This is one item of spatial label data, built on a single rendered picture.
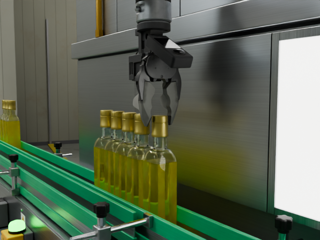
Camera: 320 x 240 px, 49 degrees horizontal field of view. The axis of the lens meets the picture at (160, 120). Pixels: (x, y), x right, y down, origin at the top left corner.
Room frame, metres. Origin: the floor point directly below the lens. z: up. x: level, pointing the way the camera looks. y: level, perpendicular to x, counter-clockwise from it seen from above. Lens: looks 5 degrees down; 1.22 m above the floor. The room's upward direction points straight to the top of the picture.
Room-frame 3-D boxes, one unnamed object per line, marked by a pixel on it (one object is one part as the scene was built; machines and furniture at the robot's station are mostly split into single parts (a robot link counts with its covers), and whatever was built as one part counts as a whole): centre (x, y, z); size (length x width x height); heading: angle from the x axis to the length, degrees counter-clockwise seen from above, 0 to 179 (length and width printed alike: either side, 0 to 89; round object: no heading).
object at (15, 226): (0.95, 0.40, 0.84); 0.04 x 0.04 x 0.03
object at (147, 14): (0.76, 0.02, 1.37); 0.08 x 0.08 x 0.05
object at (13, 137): (1.68, 0.70, 1.02); 0.06 x 0.06 x 0.28; 37
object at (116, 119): (0.88, 0.10, 1.14); 0.04 x 0.04 x 0.04
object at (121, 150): (0.83, 0.07, 0.99); 0.06 x 0.06 x 0.21; 36
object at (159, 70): (0.77, 0.02, 1.29); 0.09 x 0.08 x 0.12; 31
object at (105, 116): (0.93, 0.14, 1.14); 0.04 x 0.04 x 0.04
